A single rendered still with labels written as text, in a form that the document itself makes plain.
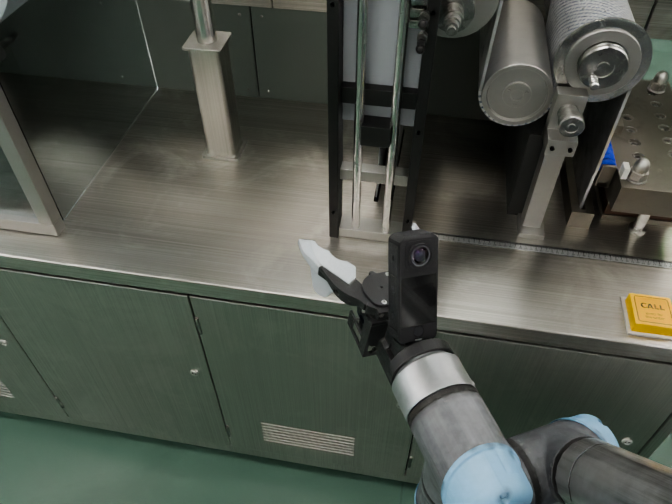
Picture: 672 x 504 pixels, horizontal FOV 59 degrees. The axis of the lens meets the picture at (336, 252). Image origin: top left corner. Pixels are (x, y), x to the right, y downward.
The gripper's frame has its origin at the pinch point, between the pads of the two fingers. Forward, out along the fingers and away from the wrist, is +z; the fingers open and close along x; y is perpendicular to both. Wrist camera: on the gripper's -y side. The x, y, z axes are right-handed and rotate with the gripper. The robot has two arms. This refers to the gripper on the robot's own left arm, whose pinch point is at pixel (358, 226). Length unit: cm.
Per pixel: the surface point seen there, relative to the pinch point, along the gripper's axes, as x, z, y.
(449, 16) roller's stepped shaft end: 22.0, 26.2, -14.2
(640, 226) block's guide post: 69, 12, 23
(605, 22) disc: 47, 22, -15
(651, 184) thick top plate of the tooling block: 65, 12, 12
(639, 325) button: 53, -8, 25
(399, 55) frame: 15.4, 26.6, -8.2
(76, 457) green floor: -51, 52, 132
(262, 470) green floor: 1, 29, 125
